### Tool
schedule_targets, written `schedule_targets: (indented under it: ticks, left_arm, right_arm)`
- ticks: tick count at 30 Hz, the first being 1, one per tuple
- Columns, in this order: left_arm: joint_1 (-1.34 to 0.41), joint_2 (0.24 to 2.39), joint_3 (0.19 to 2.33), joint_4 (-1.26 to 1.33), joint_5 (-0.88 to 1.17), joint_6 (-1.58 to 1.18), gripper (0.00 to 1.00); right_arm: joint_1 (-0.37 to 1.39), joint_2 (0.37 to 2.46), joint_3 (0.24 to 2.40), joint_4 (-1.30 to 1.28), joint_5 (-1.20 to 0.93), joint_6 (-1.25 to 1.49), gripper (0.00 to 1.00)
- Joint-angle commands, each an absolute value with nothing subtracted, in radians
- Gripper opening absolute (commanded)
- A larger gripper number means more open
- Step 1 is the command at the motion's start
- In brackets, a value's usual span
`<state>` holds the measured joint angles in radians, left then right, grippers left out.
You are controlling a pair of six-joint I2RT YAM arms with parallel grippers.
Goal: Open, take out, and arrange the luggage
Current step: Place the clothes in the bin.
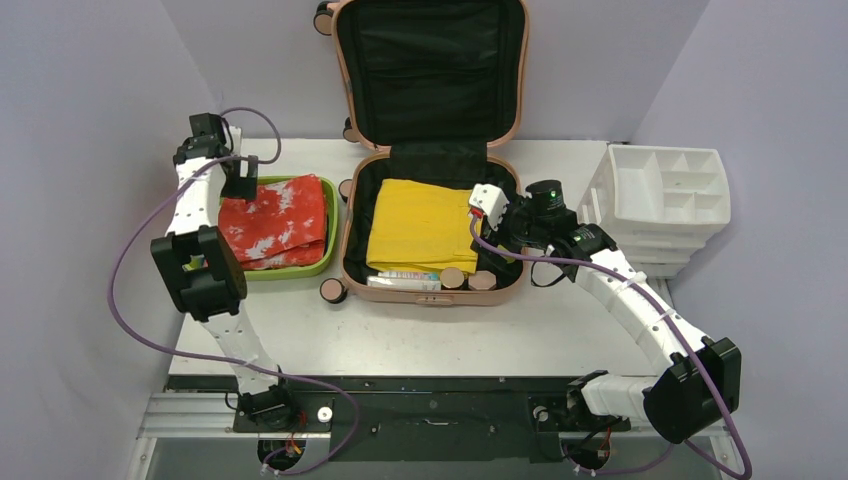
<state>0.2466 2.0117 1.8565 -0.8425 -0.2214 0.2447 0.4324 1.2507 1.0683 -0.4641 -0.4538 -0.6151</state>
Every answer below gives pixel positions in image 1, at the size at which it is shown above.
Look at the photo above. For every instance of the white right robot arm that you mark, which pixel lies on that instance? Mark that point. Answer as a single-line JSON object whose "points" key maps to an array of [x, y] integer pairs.
{"points": [[696, 379]]}

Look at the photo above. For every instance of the white toothpaste box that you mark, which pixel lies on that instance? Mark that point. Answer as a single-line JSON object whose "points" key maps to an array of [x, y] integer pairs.
{"points": [[405, 280]]}

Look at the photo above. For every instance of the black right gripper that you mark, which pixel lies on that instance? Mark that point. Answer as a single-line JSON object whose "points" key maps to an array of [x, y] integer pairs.
{"points": [[506, 234]]}

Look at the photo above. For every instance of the pink hard-shell suitcase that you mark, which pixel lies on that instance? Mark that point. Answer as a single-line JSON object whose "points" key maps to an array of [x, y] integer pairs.
{"points": [[432, 87]]}

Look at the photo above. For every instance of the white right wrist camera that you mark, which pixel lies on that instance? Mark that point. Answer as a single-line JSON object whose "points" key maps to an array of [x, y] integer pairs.
{"points": [[488, 201]]}

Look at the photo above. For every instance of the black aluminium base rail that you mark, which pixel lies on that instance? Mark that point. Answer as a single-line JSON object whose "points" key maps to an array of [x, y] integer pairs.
{"points": [[380, 418]]}

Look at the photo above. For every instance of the yellow box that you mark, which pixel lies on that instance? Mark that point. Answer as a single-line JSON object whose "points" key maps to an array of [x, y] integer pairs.
{"points": [[420, 227]]}

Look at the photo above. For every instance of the octagonal pink jar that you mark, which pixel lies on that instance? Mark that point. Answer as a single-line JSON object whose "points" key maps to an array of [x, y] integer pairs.
{"points": [[482, 280]]}

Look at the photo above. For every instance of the white plastic drawer organizer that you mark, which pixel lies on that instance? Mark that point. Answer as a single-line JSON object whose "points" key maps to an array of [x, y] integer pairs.
{"points": [[661, 205]]}

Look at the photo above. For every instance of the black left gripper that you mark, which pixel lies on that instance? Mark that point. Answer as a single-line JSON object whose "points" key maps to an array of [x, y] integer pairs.
{"points": [[242, 187]]}

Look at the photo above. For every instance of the red snack bag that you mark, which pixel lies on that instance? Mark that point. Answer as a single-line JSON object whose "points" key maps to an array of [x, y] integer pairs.
{"points": [[284, 226]]}

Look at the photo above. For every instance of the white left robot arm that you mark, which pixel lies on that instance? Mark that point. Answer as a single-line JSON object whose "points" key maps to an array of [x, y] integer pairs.
{"points": [[202, 274]]}

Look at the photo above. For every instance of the green plastic tray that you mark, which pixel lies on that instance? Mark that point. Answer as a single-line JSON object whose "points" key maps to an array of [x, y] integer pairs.
{"points": [[318, 265]]}

